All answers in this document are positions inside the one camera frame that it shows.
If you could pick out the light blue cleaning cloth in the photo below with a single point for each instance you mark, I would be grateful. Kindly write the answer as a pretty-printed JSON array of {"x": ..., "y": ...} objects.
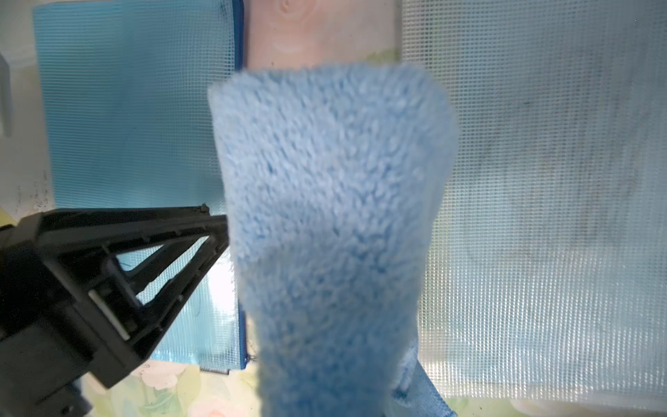
[{"x": 333, "y": 178}]

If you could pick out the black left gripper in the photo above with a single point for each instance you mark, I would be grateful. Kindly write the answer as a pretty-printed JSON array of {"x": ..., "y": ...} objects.
[{"x": 88, "y": 291}]

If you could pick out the clear grey document bag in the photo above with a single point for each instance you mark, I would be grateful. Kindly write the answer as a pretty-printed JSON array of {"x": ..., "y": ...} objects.
[{"x": 546, "y": 278}]

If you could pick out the blue mesh document bag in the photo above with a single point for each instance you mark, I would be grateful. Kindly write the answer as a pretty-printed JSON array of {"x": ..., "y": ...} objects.
[{"x": 125, "y": 97}]

